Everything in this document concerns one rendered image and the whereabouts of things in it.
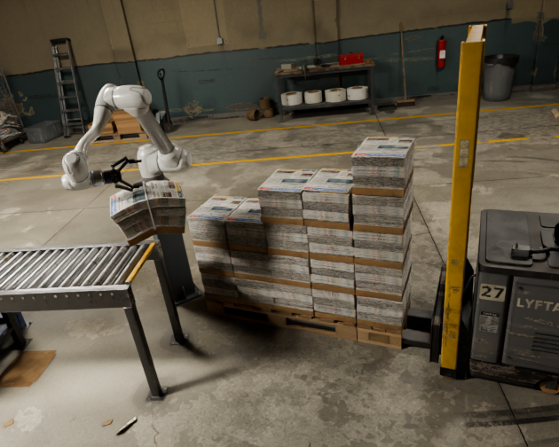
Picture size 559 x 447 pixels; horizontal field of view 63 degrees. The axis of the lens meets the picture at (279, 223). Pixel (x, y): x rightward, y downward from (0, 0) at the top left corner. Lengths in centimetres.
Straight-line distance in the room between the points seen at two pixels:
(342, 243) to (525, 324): 105
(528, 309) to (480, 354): 40
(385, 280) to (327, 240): 42
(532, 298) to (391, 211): 81
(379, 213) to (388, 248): 23
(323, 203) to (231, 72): 707
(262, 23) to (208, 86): 161
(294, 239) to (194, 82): 717
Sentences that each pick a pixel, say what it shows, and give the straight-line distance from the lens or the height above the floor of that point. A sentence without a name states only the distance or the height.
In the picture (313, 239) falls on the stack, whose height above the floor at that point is 75.
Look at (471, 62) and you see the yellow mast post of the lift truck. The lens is 212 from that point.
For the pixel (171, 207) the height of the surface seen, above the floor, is 110.
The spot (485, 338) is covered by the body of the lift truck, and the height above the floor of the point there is 33.
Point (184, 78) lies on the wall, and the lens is 976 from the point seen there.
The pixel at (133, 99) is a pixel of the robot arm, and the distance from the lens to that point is 282.
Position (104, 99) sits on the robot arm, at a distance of 291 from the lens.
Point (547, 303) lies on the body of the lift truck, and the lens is 262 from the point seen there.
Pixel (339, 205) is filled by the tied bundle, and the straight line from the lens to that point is 263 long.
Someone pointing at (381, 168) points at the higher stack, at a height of 122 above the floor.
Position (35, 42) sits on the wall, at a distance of 1089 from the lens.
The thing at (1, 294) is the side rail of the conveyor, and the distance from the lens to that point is 296.
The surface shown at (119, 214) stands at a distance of 262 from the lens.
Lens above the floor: 209
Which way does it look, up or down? 26 degrees down
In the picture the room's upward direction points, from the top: 7 degrees counter-clockwise
